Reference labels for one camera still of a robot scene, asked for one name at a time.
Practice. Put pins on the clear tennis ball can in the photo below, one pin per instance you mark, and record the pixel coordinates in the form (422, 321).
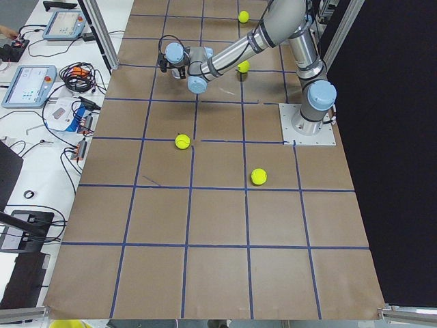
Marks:
(178, 73)

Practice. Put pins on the tennis ball near right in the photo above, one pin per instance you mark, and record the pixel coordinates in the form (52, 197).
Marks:
(182, 141)

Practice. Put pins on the tennis ball centre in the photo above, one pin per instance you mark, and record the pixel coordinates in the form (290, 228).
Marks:
(243, 67)

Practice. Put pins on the tennis ball far left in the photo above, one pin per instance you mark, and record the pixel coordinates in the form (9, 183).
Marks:
(243, 16)

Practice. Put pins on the white paper box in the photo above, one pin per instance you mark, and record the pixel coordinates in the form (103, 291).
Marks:
(63, 114)

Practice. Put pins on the far teach pendant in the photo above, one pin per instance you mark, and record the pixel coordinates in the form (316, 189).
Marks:
(64, 25)

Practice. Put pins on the aluminium frame post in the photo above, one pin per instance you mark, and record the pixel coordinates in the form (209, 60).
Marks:
(96, 23)

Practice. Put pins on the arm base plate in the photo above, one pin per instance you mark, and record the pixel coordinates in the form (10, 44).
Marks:
(296, 131)

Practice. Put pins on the teach pendant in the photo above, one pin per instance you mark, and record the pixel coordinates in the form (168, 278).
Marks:
(30, 87)
(64, 25)

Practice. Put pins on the tennis ball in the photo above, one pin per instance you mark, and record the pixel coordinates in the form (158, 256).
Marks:
(243, 16)
(259, 176)
(243, 67)
(182, 141)

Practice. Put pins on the tennis ball far right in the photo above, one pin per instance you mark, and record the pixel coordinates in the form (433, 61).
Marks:
(259, 176)

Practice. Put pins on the near teach pendant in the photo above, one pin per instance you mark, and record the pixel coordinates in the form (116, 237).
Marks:
(30, 87)

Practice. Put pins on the orange terminal connector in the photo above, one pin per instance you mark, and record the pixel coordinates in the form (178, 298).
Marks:
(79, 151)

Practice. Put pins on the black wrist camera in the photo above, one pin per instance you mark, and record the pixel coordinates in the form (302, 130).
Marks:
(162, 63)

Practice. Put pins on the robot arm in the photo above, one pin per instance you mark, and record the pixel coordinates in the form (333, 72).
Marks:
(281, 21)

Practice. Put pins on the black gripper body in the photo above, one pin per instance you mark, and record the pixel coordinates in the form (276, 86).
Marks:
(179, 70)

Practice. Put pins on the black laptop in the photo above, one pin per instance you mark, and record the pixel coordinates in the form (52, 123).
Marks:
(24, 234)

